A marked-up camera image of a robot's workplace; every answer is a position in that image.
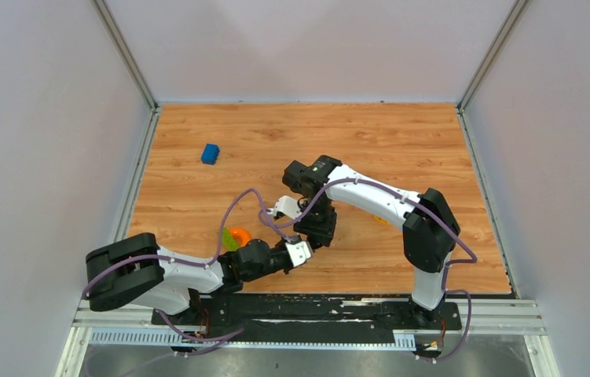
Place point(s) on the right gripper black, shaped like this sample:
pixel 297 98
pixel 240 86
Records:
pixel 323 232

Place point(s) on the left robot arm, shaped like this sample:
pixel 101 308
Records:
pixel 138 271

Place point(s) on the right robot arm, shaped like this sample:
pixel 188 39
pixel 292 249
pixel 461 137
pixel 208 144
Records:
pixel 429 229

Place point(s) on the orange green toy block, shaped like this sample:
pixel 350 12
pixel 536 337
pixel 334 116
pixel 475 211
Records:
pixel 234 238

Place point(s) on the blue toy block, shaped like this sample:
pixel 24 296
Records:
pixel 210 154

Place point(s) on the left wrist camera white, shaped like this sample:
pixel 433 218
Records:
pixel 299 252

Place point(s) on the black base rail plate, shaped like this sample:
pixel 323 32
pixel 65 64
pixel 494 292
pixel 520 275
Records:
pixel 315 318

